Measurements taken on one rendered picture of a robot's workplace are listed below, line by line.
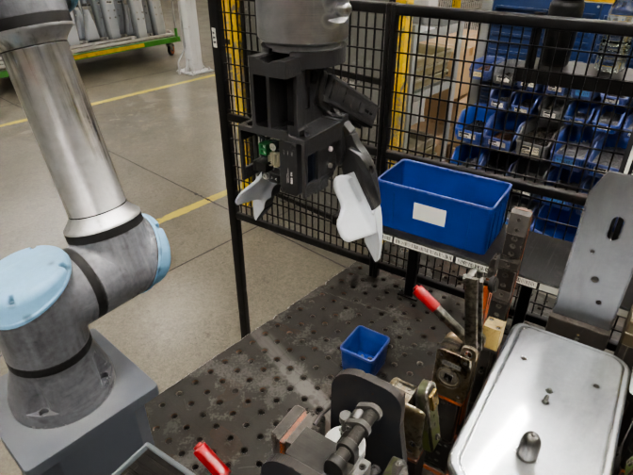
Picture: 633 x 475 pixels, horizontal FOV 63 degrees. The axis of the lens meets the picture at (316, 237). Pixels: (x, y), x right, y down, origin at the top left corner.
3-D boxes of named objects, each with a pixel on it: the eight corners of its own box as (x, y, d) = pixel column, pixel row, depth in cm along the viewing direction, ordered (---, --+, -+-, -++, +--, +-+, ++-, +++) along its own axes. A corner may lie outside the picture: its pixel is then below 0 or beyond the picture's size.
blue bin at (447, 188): (484, 256, 126) (494, 209, 119) (372, 222, 140) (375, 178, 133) (503, 227, 138) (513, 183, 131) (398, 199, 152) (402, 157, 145)
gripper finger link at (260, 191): (211, 217, 55) (245, 162, 48) (247, 195, 59) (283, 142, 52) (230, 238, 54) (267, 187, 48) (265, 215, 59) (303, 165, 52)
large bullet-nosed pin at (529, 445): (532, 472, 82) (542, 446, 78) (511, 463, 83) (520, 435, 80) (537, 458, 84) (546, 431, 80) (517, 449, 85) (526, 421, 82)
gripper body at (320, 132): (239, 186, 48) (228, 48, 41) (294, 155, 54) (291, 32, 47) (308, 207, 44) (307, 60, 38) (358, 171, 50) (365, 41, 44)
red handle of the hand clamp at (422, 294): (477, 352, 93) (413, 289, 94) (468, 357, 94) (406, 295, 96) (484, 339, 96) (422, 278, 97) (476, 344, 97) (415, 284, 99)
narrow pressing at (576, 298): (609, 333, 107) (668, 183, 89) (551, 313, 112) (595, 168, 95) (609, 331, 107) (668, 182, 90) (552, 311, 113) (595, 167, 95)
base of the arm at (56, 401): (-6, 391, 81) (-27, 344, 75) (87, 341, 90) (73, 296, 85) (37, 448, 72) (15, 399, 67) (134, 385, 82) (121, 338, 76)
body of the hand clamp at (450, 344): (446, 480, 111) (472, 361, 93) (416, 465, 114) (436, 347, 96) (456, 460, 115) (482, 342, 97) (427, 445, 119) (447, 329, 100)
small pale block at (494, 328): (471, 454, 117) (501, 332, 98) (456, 447, 118) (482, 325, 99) (476, 443, 119) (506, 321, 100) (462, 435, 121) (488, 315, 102)
